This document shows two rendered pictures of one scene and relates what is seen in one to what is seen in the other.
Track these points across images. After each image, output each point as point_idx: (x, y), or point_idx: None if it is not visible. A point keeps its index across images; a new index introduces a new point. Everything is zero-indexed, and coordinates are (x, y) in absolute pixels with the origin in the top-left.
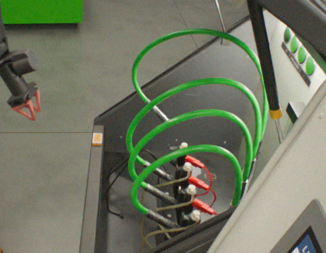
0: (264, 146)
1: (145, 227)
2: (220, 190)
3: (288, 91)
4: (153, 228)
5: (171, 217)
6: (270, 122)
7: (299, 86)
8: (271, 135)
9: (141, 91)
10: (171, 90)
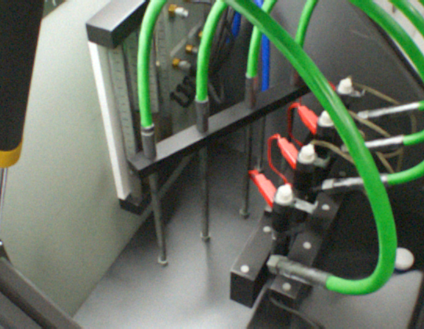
0: (60, 221)
1: (321, 311)
2: (130, 328)
3: (40, 84)
4: (309, 304)
5: (324, 204)
6: (41, 186)
7: (56, 30)
8: (60, 184)
9: (352, 280)
10: (397, 23)
